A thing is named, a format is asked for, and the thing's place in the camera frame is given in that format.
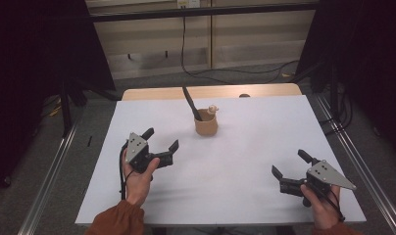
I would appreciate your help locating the small dark round object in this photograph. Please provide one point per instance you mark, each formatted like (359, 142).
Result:
(244, 95)

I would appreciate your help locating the long desk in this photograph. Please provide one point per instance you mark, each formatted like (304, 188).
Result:
(202, 12)

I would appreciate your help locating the white wall socket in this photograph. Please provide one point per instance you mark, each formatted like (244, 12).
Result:
(188, 3)

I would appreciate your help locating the dark grey comb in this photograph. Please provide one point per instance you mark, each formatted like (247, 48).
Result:
(190, 101)

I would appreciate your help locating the dark curtain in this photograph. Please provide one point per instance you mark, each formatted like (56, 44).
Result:
(39, 65)
(372, 65)

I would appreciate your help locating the person's right hand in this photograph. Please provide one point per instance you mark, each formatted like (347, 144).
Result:
(323, 209)

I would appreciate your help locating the tan holder with bear figure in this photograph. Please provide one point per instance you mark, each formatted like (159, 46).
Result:
(206, 127)

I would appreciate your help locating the small black floor object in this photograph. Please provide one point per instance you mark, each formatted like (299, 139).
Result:
(89, 141)

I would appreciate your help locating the wooden table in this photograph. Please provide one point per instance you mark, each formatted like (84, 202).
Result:
(268, 89)

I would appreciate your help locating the person's left hand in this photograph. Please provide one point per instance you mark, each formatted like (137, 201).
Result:
(137, 186)

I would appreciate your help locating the white table sheet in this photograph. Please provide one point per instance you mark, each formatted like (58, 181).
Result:
(235, 182)

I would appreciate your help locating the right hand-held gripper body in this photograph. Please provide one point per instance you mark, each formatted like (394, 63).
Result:
(326, 174)

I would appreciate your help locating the black metal stand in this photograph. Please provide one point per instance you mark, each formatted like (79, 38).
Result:
(66, 107)

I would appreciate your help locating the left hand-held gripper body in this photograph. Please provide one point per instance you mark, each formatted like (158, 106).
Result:
(137, 150)

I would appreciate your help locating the metal floor rail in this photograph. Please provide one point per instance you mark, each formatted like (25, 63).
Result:
(45, 186)
(366, 169)

